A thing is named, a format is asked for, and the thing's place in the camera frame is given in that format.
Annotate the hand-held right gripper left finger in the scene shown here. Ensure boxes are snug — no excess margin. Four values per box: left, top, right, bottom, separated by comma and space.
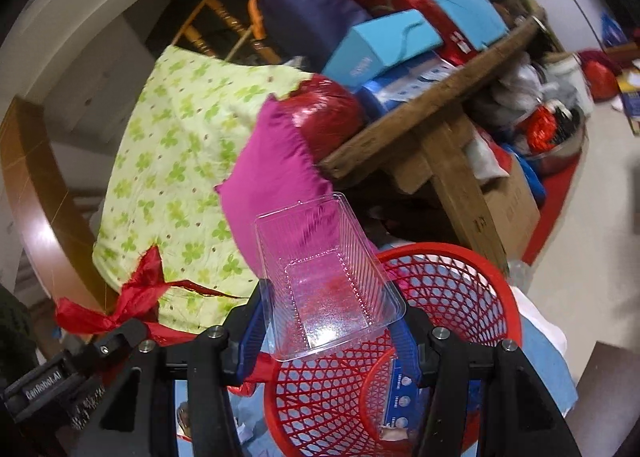
75, 279, 274, 457

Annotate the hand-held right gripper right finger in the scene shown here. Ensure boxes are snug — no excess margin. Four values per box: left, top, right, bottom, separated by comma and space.
390, 309, 583, 457

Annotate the red plastic mesh basket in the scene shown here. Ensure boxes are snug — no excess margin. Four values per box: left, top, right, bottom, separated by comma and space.
264, 243, 523, 457

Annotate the clear plastic tray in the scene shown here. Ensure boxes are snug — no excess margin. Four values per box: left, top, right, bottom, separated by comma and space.
254, 191, 407, 364

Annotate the blue blister pack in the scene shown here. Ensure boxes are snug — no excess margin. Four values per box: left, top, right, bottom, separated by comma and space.
382, 357, 418, 443

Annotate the red ribbon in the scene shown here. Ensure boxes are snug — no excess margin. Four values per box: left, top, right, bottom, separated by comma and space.
54, 244, 281, 398

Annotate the light blue blanket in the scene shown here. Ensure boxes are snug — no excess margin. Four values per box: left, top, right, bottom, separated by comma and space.
172, 287, 578, 457

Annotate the magenta pillow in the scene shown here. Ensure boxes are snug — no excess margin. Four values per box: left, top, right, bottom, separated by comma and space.
215, 100, 381, 288

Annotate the wooden table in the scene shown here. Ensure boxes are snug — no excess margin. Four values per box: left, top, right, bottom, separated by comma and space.
317, 17, 546, 278

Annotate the cardboard box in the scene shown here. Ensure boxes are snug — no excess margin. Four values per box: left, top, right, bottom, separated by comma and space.
480, 152, 542, 258

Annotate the green floral blanket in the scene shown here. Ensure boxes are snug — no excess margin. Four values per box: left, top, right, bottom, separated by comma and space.
92, 44, 313, 333

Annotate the red floor mat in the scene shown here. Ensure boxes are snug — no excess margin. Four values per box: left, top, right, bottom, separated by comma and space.
520, 147, 586, 263

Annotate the brown wooden cabinet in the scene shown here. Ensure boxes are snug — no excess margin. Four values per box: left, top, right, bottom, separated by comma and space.
0, 96, 108, 318

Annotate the white sack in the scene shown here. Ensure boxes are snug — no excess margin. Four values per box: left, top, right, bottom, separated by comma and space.
465, 127, 506, 183

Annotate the blue plastic bag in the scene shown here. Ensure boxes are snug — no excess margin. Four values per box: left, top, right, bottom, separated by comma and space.
515, 147, 547, 213

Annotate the shiny red plastic bag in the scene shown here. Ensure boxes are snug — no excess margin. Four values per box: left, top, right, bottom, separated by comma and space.
277, 74, 366, 163

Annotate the red foil bag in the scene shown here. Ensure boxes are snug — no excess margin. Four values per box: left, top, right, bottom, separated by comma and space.
520, 104, 558, 153

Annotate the metal basin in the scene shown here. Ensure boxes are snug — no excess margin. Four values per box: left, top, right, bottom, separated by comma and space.
520, 107, 588, 175

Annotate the blue white packet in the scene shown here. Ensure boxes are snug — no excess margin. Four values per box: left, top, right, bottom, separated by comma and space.
357, 50, 458, 118

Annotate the white plastic bag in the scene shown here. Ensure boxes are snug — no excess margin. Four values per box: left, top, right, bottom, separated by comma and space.
492, 62, 546, 118

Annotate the small light blue box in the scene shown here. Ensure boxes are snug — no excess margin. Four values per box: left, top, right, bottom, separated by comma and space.
322, 8, 445, 90

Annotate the orange plastic hanger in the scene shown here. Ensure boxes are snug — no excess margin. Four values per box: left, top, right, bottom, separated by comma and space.
249, 0, 267, 40

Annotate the navy blue bag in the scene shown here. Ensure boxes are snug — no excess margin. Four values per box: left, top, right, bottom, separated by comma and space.
260, 0, 373, 75

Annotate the red cloth bag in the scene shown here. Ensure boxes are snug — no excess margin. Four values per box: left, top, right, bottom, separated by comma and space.
577, 50, 623, 100

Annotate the red gift box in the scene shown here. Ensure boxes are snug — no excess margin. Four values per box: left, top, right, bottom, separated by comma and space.
345, 0, 481, 65

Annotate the large light blue box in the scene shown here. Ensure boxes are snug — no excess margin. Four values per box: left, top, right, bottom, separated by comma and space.
405, 0, 511, 52

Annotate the wooden spindle frame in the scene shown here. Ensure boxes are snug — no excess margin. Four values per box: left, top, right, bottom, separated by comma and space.
175, 0, 301, 63

